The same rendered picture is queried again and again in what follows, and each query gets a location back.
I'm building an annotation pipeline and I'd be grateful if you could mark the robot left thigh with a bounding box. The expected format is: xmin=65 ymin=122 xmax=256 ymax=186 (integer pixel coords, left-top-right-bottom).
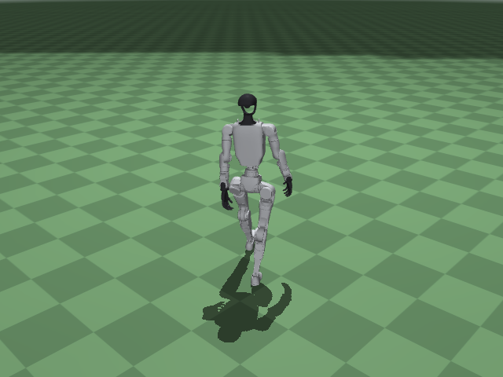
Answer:
xmin=229 ymin=177 xmax=251 ymax=221

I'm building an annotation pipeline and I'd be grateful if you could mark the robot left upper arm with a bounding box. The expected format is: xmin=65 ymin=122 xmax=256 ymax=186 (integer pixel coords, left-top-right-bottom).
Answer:
xmin=222 ymin=123 xmax=234 ymax=163

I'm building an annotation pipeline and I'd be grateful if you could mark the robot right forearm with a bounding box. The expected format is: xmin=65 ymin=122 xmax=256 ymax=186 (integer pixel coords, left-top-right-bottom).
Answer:
xmin=277 ymin=150 xmax=292 ymax=181

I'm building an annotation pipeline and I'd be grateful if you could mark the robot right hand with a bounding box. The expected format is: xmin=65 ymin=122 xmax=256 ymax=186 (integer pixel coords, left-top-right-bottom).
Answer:
xmin=283 ymin=177 xmax=292 ymax=197

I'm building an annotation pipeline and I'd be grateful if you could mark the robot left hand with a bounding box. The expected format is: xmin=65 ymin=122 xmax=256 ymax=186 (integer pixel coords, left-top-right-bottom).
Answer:
xmin=220 ymin=182 xmax=233 ymax=210

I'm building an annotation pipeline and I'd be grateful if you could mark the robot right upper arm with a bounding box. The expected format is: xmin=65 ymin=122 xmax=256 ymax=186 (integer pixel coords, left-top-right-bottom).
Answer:
xmin=262 ymin=123 xmax=284 ymax=159

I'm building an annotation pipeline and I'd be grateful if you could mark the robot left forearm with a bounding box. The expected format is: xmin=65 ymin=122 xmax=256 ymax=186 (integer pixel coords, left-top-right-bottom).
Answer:
xmin=219 ymin=153 xmax=229 ymax=189

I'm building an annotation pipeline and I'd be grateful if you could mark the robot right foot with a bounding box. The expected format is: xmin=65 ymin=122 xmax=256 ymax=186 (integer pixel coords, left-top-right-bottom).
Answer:
xmin=251 ymin=272 xmax=263 ymax=286

